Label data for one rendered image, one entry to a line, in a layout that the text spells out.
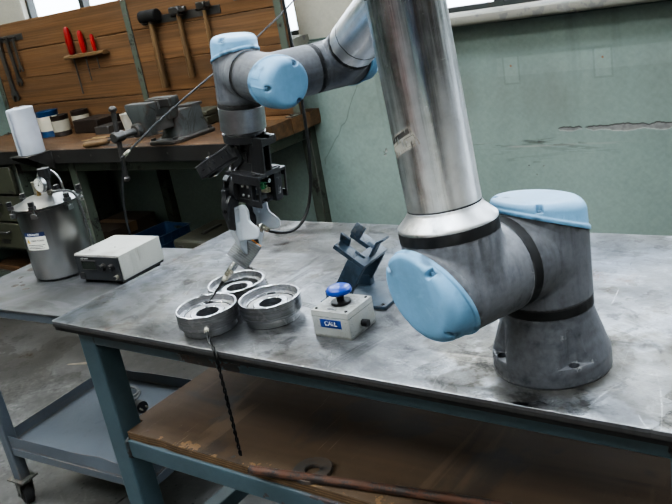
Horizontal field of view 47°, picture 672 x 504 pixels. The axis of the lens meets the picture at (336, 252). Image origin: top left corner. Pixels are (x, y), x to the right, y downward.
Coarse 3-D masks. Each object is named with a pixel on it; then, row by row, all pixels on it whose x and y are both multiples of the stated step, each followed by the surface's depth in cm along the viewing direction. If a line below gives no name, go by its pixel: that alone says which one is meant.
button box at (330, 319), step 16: (320, 304) 121; (336, 304) 119; (352, 304) 119; (368, 304) 121; (320, 320) 120; (336, 320) 118; (352, 320) 117; (368, 320) 119; (336, 336) 119; (352, 336) 118
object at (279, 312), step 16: (256, 288) 134; (272, 288) 135; (288, 288) 134; (240, 304) 128; (256, 304) 130; (272, 304) 133; (288, 304) 126; (256, 320) 126; (272, 320) 126; (288, 320) 128
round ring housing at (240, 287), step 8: (240, 272) 144; (248, 272) 144; (256, 272) 143; (216, 280) 143; (264, 280) 139; (208, 288) 138; (224, 288) 140; (232, 288) 142; (240, 288) 142; (248, 288) 135; (240, 296) 135
